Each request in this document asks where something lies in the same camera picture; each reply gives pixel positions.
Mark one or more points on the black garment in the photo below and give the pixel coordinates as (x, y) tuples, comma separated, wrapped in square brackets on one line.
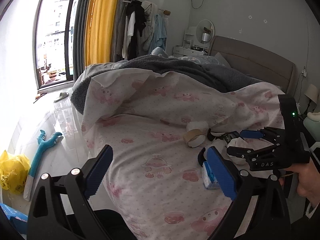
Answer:
[(137, 15)]

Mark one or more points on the beige jacket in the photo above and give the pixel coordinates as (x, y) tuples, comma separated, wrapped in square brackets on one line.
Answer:
[(150, 30)]

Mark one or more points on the grey fleece blanket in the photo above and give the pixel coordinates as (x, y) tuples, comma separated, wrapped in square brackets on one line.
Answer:
[(175, 65)]

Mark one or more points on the white garment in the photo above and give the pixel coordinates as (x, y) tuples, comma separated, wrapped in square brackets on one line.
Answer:
[(131, 26)]

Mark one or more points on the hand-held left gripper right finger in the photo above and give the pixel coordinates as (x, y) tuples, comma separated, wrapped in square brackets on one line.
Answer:
[(222, 175)]

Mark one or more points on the light blue garment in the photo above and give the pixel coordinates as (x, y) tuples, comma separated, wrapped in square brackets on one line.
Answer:
[(160, 33)]

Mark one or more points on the wall plug charger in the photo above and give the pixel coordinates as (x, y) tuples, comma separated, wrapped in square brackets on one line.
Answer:
[(303, 73)]

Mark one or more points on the round vanity mirror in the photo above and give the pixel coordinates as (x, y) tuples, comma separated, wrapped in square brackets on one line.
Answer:
[(205, 28)]

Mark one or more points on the light blue plush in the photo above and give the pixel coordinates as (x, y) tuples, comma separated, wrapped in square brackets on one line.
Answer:
[(158, 51)]

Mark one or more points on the pale slipper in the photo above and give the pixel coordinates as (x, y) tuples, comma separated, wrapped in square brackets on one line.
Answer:
[(61, 96)]

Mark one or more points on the black box with label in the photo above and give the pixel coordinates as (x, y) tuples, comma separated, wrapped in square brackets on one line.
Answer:
[(231, 136)]

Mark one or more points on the yellow plastic bag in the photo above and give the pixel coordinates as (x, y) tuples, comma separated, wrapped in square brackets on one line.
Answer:
[(12, 170)]

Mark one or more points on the glass balcony door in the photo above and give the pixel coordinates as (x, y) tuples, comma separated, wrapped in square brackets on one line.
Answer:
[(67, 42)]

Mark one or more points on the tissue pack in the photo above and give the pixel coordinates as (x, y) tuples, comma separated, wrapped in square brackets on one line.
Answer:
[(207, 177)]

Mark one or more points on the brown tape roll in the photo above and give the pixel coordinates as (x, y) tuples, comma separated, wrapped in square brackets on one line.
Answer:
[(187, 136)]

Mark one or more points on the white tissue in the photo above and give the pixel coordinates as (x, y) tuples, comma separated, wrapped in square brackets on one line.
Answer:
[(237, 145)]

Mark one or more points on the white dressing table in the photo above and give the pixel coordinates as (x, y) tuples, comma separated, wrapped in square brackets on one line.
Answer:
[(182, 51)]

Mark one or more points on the clothes rack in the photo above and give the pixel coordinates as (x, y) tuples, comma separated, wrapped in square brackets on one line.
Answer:
[(166, 12)]

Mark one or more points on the bedside lamp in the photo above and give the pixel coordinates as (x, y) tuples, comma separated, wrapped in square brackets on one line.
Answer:
[(312, 92)]

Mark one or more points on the person's right hand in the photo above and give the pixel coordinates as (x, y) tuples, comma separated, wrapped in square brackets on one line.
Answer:
[(306, 180)]

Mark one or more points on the pale green soft item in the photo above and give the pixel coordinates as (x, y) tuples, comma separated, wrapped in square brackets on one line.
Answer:
[(311, 123)]

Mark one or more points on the person's right forearm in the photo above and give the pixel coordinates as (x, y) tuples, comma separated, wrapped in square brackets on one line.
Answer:
[(312, 215)]

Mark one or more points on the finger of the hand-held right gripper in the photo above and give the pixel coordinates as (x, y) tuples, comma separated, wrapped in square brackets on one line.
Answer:
[(240, 152), (252, 134)]

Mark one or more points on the black curved plastic piece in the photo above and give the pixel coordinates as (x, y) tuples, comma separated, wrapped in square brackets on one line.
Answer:
[(209, 134), (200, 158)]

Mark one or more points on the blue patterned pillow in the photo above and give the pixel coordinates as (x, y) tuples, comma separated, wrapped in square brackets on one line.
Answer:
[(207, 60)]

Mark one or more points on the grey bed headboard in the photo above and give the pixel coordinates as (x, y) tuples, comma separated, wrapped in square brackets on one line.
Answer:
[(250, 57)]

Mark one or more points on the white quilted bed cover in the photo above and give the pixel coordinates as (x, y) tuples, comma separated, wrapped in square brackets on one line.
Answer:
[(100, 68)]

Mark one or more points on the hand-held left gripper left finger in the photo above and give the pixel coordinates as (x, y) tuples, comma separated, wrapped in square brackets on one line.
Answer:
[(98, 173)]

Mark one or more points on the blue dinosaur plush toy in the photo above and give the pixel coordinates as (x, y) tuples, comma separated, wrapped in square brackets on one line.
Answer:
[(41, 152)]

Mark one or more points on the yellow curtain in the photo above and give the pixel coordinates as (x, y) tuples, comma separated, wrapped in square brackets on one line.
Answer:
[(102, 17)]

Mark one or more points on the pink printed bedsheet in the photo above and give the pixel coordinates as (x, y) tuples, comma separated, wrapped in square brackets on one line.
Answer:
[(150, 130)]

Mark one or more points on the dark stick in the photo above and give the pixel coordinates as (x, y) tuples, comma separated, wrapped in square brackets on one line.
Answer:
[(40, 97)]

